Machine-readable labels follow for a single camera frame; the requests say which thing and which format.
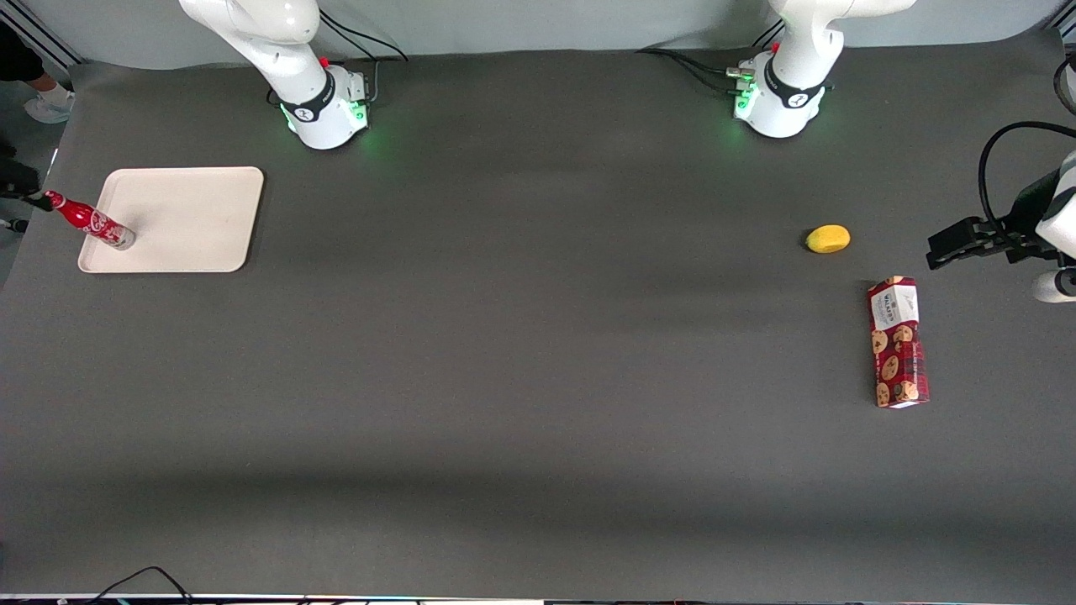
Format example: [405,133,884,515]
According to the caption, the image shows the black right base cables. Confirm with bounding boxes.
[267,7,410,106]

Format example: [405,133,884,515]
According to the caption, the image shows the red coke bottle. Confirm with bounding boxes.
[45,191,137,252]

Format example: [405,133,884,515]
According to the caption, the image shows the yellow lemon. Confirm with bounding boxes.
[805,224,852,255]

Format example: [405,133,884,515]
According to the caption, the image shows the white sneaker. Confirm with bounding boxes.
[24,90,76,125]

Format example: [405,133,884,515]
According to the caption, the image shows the beige plastic tray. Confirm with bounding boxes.
[78,166,265,274]

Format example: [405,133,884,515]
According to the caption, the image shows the black left base cables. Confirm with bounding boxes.
[635,18,784,98]

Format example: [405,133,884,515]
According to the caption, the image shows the black base cables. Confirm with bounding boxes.
[267,7,410,106]
[635,18,784,98]

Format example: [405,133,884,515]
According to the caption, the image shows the red cookie box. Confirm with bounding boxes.
[867,276,931,410]

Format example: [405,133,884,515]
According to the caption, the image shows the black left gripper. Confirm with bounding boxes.
[926,170,1063,271]

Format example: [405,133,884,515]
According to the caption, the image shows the thin black table-edge cable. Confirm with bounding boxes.
[84,566,196,605]

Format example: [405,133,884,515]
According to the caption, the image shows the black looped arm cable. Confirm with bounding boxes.
[978,121,1076,241]

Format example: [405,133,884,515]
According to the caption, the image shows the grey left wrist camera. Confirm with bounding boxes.
[1032,269,1076,304]

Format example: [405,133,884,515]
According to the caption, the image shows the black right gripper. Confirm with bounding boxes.
[0,160,54,213]

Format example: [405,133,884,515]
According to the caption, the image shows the black short arm cable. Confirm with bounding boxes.
[1054,54,1076,116]

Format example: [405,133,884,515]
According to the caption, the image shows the aluminium frame rail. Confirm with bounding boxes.
[0,0,87,70]

